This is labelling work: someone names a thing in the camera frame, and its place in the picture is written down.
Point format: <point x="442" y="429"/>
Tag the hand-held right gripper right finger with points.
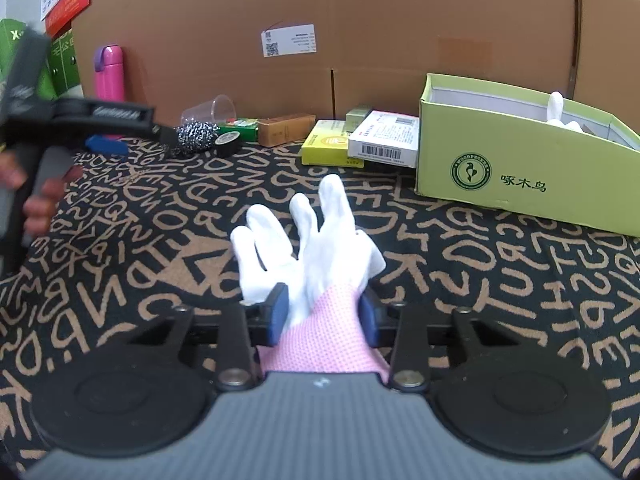
<point x="367" y="320"/>

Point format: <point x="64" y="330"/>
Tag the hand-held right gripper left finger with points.
<point x="278" y="312"/>

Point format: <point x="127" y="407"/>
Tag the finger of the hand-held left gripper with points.
<point x="105" y="144"/>
<point x="162" y="131"/>

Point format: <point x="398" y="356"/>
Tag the steel wool scrubber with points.
<point x="195" y="139"/>

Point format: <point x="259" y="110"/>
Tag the white glove with pink cuff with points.
<point x="556" y="110"/>
<point x="320" y="255"/>

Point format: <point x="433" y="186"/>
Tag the green floral box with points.
<point x="245" y="129"/>

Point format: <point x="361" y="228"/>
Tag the small shiny green box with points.
<point x="356" y="116"/>

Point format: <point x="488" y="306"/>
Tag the light green shoe box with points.
<point x="525" y="180"/>

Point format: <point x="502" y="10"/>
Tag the person's left hand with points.
<point x="47" y="207"/>

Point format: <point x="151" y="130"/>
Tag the pink thermos bottle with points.
<point x="110" y="75"/>

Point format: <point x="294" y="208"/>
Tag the clear plastic cup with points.
<point x="212" y="109"/>

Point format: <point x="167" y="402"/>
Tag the green file box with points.
<point x="65" y="67"/>

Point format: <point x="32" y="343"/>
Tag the black tape roll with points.
<point x="229" y="144"/>

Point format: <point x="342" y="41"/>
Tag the green cardboard box white print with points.
<point x="12" y="35"/>

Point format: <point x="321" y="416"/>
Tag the brown small carton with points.
<point x="285" y="131"/>

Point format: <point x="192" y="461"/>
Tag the black letter-patterned mat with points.
<point x="150" y="260"/>

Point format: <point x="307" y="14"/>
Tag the white shipping label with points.
<point x="289" y="40"/>

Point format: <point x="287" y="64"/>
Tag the yellow flat box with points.
<point x="322" y="147"/>

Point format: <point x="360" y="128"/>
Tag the white box with barcode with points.
<point x="385" y="142"/>

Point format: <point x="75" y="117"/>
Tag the large cardboard sheet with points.
<point x="610" y="50"/>
<point x="400" y="20"/>

